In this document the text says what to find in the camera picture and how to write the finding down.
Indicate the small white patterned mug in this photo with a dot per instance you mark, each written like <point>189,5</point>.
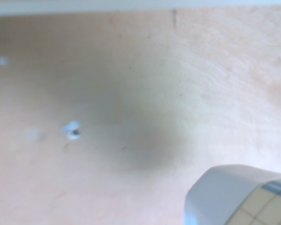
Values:
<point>224,192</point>

